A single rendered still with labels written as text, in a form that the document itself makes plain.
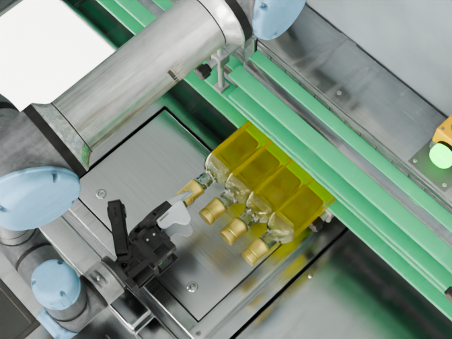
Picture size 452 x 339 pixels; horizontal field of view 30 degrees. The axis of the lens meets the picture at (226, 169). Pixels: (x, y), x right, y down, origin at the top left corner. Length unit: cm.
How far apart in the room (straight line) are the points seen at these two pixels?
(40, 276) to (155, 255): 23
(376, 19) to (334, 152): 24
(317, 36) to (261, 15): 51
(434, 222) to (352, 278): 31
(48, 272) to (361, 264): 66
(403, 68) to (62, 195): 72
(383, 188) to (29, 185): 68
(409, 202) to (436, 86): 21
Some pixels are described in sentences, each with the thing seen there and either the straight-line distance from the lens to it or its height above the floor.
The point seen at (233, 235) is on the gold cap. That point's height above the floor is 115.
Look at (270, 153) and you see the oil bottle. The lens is 164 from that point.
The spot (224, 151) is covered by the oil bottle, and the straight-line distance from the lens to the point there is 163.
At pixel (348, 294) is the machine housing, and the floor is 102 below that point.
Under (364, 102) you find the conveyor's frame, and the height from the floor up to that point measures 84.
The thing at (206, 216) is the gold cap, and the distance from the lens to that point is 159.
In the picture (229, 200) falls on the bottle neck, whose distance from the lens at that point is 161.
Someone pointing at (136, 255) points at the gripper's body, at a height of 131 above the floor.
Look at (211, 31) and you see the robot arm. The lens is 113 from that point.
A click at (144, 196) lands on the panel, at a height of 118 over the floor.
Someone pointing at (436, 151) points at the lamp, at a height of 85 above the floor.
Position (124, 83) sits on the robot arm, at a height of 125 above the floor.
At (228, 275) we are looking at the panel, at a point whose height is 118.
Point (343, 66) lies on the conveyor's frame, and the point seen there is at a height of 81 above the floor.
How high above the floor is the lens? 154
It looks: 17 degrees down
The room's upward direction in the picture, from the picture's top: 131 degrees counter-clockwise
